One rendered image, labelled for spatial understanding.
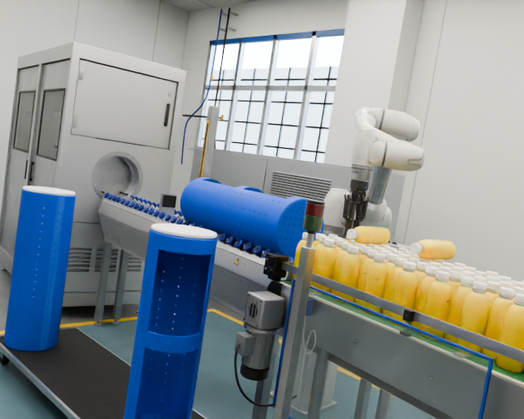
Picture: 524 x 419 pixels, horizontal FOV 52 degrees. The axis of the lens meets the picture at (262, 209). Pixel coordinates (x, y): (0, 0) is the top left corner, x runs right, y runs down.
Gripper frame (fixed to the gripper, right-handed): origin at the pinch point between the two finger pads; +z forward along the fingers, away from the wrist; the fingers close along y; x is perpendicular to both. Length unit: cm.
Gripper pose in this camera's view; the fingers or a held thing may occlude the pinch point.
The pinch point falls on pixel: (352, 228)
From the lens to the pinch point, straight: 226.3
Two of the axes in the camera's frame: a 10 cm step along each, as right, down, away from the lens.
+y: -7.9, -0.7, -6.1
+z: -1.5, 9.9, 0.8
